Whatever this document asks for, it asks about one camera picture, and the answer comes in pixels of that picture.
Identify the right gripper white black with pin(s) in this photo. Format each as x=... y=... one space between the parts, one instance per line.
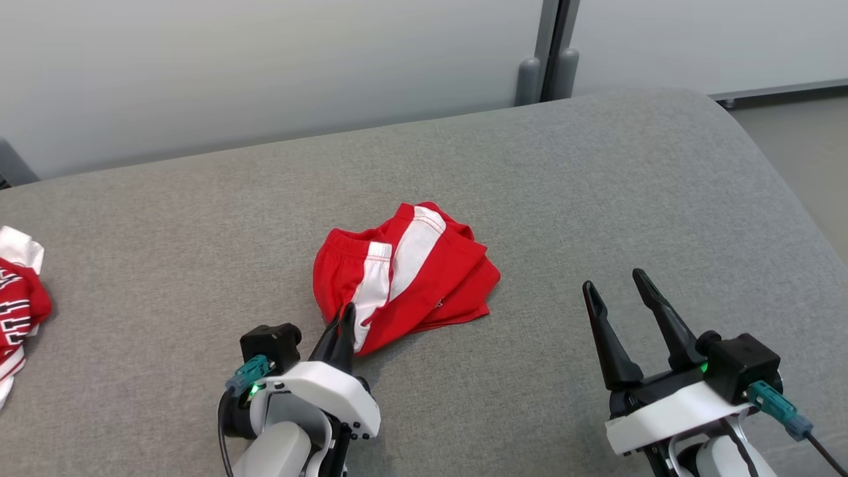
x=669 y=414

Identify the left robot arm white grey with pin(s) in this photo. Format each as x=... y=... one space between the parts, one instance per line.
x=278 y=454

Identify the red white jersey shirt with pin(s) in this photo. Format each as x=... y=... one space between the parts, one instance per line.
x=20 y=298

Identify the grey partition post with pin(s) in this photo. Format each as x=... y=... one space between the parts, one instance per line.
x=13 y=169
x=528 y=83
x=564 y=73

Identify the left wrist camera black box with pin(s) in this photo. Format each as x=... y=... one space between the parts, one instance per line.
x=271 y=344

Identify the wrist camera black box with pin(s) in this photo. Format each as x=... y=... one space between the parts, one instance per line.
x=271 y=344
x=742 y=364

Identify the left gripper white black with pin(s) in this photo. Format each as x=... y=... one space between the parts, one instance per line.
x=331 y=391

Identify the red shorts white side stripe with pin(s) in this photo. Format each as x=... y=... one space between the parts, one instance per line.
x=450 y=278

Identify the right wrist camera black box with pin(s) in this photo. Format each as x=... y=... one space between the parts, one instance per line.
x=742 y=364

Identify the grey partition base rail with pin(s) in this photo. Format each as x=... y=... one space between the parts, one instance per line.
x=782 y=91

